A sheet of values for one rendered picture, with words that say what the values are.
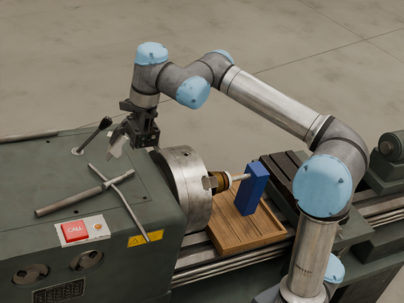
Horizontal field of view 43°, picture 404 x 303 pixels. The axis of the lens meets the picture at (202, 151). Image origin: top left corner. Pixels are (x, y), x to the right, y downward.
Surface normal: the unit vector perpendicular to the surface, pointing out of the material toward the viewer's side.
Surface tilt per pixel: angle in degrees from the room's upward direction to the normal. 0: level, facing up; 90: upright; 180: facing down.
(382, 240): 0
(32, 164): 0
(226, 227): 0
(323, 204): 82
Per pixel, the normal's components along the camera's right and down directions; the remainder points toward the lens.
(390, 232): 0.21, -0.76
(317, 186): -0.52, 0.33
